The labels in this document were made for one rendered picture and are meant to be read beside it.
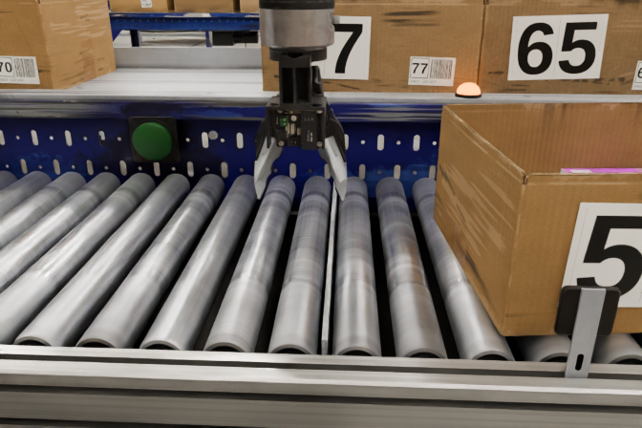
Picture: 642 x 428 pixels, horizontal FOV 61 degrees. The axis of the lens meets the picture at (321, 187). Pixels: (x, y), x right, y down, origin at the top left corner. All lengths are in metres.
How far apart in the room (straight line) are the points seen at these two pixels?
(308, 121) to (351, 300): 0.21
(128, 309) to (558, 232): 0.45
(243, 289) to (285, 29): 0.30
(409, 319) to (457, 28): 0.58
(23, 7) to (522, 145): 0.88
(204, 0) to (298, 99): 4.78
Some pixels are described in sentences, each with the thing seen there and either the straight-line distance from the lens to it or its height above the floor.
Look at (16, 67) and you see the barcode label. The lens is 1.17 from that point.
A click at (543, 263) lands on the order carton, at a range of 0.55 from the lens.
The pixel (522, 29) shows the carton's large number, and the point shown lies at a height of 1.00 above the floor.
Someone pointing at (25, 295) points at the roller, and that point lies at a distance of 0.71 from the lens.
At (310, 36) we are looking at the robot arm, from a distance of 0.64.
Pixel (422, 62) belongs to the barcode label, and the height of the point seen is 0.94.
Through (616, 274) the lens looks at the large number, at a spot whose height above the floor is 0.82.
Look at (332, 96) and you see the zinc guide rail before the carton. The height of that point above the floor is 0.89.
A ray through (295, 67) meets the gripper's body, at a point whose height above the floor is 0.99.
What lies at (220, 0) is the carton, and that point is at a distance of 5.39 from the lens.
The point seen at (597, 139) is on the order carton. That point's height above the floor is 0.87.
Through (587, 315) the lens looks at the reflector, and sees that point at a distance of 0.53.
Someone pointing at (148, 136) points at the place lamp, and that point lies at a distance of 1.01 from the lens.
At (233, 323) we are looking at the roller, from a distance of 0.58.
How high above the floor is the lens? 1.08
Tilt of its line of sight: 21 degrees down
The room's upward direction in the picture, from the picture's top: straight up
